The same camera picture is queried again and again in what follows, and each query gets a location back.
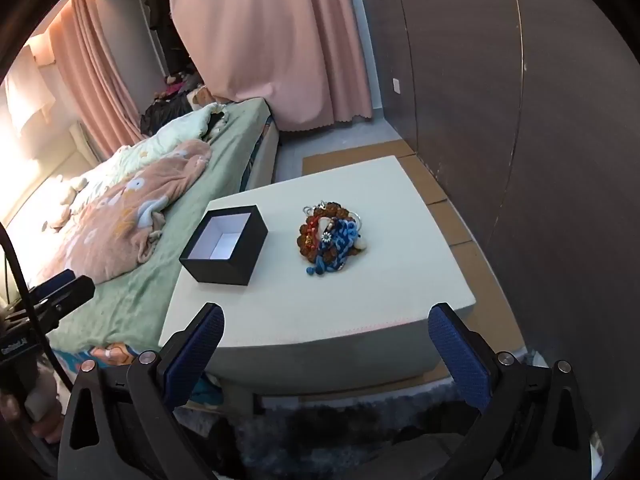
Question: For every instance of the black jewelry box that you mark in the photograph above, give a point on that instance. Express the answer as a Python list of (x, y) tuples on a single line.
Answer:
[(225, 245)]

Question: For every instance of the white hanging cloth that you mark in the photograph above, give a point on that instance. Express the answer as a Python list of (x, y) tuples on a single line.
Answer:
[(27, 87)]

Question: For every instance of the blue bead trinket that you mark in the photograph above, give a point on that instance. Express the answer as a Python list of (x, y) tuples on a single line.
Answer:
[(337, 250)]

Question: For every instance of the hanging dark clothes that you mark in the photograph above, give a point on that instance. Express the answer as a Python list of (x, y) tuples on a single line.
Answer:
[(162, 25)]

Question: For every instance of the pink floral blanket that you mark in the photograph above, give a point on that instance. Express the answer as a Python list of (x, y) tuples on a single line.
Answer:
[(115, 215)]

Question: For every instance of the dark brown wardrobe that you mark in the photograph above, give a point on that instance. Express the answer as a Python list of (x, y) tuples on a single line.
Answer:
[(500, 110)]

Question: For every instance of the bed with green sheet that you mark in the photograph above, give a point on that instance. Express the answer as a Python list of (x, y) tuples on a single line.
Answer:
[(125, 290)]

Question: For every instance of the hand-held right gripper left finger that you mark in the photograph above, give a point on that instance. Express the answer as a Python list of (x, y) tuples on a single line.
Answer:
[(192, 355)]

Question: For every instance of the narrow pink curtain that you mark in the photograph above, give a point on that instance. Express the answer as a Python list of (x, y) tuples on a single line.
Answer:
[(95, 75)]

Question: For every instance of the white low table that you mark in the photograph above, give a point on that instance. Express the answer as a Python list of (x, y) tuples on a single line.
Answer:
[(320, 310)]

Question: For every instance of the white wall socket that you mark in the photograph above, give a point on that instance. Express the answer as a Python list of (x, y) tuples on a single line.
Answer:
[(397, 85)]

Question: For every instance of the wide pink curtain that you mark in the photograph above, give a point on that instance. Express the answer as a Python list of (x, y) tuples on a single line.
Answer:
[(265, 35)]

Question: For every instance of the colourful printed cloth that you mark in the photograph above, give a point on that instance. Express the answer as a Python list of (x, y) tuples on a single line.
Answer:
[(117, 353)]

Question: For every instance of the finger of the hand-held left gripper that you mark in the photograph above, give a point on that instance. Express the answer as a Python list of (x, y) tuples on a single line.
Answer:
[(62, 290)]

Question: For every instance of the person's left hand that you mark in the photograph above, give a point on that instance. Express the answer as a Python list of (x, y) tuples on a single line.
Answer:
[(42, 427)]

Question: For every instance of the beige plush toy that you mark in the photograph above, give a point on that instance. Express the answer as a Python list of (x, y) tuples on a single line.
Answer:
[(62, 205)]

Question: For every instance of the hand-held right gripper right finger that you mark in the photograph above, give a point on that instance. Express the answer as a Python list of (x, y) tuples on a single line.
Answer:
[(460, 360)]

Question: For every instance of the dark clothes pile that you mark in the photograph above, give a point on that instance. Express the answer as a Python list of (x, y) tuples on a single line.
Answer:
[(165, 110)]

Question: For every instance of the cardboard floor sheet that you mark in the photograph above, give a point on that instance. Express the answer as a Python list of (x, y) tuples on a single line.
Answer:
[(450, 195)]

